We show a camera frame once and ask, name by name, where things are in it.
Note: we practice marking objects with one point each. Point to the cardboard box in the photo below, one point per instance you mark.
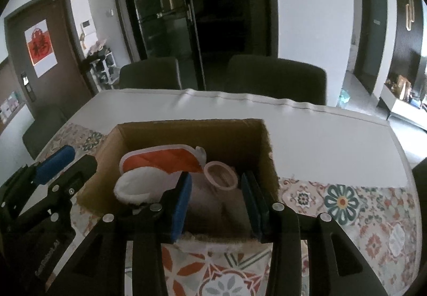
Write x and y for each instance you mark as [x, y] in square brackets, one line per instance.
[233, 135]

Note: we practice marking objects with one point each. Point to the white shoe rack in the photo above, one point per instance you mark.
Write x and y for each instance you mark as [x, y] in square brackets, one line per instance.
[103, 69]

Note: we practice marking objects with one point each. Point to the dark slatted wall panel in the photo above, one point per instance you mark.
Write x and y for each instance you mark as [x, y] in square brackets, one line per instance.
[403, 55]

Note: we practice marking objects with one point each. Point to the white sideboard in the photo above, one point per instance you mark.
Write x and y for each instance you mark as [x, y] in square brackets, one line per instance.
[407, 112]

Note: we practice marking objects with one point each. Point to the dark glass sliding door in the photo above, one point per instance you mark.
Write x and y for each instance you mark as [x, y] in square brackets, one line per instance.
[166, 15]

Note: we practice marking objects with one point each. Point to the patterned table runner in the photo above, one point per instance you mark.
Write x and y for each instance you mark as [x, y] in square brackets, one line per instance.
[350, 216]

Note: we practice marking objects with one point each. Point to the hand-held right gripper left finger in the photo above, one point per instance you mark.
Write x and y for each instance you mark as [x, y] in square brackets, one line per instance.
[181, 211]

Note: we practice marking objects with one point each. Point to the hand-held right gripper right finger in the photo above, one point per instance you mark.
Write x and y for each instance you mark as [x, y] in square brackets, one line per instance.
[254, 211]

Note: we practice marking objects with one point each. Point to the gold table ornament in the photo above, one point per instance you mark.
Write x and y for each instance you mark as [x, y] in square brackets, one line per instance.
[402, 87]

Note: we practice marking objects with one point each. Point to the white wall intercom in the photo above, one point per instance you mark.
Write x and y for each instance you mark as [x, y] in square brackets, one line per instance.
[86, 25]

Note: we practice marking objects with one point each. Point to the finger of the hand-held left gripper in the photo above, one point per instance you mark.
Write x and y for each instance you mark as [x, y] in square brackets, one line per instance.
[55, 160]
[78, 172]

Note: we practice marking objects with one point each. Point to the dark interior door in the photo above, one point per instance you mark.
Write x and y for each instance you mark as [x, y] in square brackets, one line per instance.
[370, 35]

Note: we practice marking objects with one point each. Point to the brown entrance door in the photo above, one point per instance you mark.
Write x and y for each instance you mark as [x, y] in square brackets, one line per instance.
[66, 59]

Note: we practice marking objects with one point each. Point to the gold wall ornament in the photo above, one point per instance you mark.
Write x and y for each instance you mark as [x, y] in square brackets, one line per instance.
[410, 12]

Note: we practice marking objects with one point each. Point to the red white door poster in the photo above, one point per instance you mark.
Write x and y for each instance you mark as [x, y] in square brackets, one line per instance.
[40, 47]

